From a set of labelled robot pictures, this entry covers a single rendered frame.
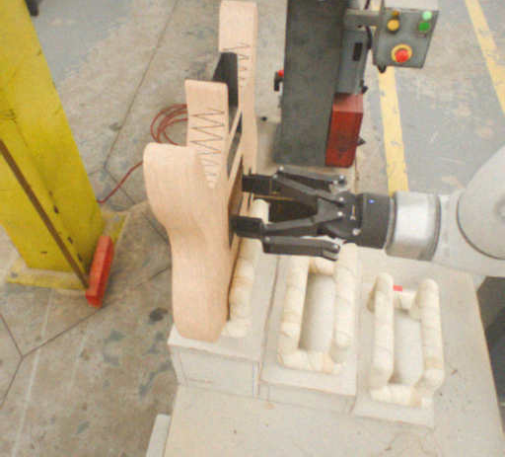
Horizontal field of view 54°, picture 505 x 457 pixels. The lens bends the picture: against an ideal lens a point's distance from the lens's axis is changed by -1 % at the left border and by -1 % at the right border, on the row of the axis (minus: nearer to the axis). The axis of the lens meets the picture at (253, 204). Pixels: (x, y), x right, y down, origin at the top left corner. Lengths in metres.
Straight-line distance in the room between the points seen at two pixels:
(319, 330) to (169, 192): 0.53
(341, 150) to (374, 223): 1.46
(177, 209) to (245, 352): 0.39
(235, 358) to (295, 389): 0.13
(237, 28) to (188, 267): 0.31
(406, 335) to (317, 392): 0.24
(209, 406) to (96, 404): 1.10
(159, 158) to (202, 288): 0.20
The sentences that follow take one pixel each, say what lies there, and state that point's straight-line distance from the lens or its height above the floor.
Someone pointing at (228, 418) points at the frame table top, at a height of 0.93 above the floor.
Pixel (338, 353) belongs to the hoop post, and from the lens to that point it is 0.81.
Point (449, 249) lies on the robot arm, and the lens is 0.66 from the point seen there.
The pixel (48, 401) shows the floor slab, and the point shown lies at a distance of 2.07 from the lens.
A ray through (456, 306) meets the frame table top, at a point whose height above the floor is 0.93.
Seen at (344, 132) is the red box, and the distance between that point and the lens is 2.03.
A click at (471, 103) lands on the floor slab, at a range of 3.25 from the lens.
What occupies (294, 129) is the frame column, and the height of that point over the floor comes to 0.49.
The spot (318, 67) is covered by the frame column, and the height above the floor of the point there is 0.79.
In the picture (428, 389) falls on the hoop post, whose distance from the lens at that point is 0.91.
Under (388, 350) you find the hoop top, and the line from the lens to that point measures 0.88.
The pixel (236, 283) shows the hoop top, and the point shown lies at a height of 1.21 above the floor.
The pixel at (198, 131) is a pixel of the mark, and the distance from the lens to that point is 0.56.
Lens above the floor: 1.83
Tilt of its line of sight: 49 degrees down
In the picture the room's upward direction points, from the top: straight up
